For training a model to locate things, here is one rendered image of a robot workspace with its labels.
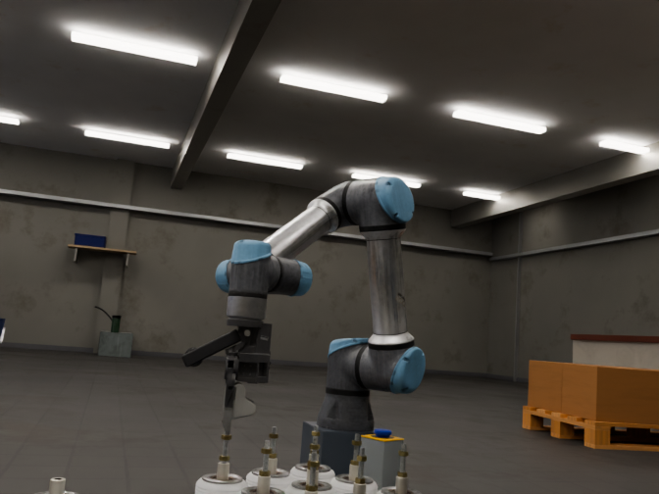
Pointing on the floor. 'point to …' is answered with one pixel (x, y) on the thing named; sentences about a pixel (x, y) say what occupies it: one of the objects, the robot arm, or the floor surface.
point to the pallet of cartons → (594, 404)
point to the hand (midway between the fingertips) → (224, 425)
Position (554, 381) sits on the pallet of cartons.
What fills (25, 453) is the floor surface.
